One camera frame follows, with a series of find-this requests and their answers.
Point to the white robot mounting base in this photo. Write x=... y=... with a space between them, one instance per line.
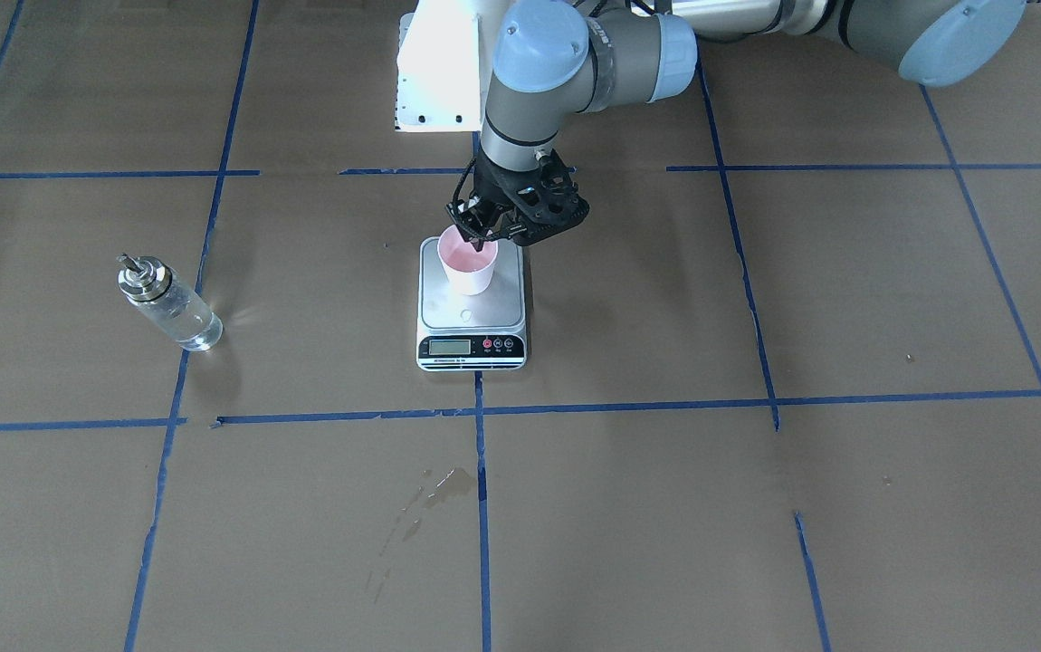
x=444 y=65

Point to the clear glass sauce bottle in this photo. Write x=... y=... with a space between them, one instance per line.
x=154 y=290

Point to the pink paper cup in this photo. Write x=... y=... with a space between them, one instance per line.
x=468 y=270

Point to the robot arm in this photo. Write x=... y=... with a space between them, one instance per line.
x=552 y=59

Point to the digital kitchen scale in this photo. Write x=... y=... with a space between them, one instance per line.
x=468 y=332

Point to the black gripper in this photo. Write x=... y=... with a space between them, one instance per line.
x=490 y=191

